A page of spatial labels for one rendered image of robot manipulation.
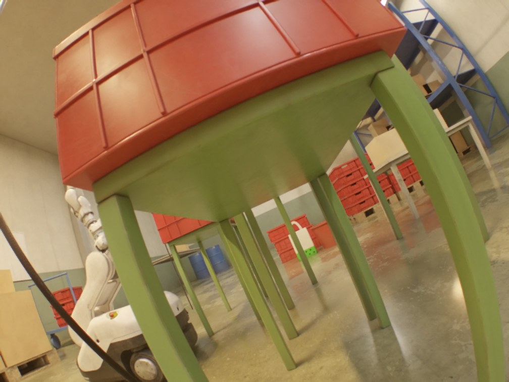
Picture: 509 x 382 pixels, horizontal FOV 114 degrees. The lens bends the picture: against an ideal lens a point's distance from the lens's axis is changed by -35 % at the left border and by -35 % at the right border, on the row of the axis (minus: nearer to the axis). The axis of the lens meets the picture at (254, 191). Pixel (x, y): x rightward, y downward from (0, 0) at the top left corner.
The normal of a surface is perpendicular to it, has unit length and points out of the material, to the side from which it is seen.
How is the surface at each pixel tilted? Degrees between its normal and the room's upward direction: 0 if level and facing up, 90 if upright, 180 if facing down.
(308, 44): 90
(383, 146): 90
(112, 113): 90
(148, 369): 90
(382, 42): 180
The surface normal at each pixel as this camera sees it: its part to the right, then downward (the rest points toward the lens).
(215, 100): 0.40, 0.90
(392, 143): -0.12, -0.15
